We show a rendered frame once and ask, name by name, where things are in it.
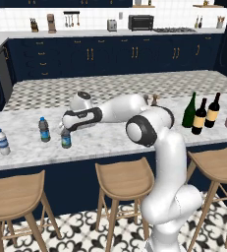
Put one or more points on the wooden wall shelf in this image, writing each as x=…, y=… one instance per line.
x=143, y=6
x=208, y=6

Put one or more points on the black toaster oven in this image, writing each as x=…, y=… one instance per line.
x=141, y=22

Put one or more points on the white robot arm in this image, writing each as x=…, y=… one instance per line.
x=170, y=170

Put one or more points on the dark glass bottle yellow label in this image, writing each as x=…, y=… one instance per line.
x=212, y=114
x=199, y=120

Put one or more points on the brown glass bottle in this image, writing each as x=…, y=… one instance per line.
x=155, y=99

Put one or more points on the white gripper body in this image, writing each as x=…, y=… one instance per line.
x=68, y=124

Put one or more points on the brown coffee grinder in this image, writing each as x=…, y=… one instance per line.
x=51, y=23

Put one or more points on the pot with wooden tools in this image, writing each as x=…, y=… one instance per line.
x=220, y=22

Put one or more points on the navy base cupboard run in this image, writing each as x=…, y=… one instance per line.
x=111, y=55

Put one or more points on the grey wall socket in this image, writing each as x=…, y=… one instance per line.
x=120, y=15

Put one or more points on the black hob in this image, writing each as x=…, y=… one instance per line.
x=174, y=30

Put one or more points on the navy wall cupboard run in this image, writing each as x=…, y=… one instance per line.
x=59, y=3

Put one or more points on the green glass bottle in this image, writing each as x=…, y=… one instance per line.
x=188, y=114

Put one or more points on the white plastic bottle blue label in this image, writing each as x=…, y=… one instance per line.
x=3, y=143

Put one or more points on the wooden bar stool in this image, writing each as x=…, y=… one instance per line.
x=15, y=197
x=124, y=180
x=218, y=164

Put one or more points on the silver toaster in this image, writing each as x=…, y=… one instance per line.
x=112, y=25

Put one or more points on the dark plastic bottle blue label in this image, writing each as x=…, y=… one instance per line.
x=66, y=140

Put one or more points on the dark plastic bottle blue cap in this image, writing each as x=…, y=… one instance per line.
x=44, y=131

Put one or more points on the knife block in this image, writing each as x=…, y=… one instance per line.
x=34, y=26

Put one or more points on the rail with hanging tools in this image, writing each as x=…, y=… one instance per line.
x=71, y=18

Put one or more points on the grey dishwasher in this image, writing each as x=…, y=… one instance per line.
x=3, y=74

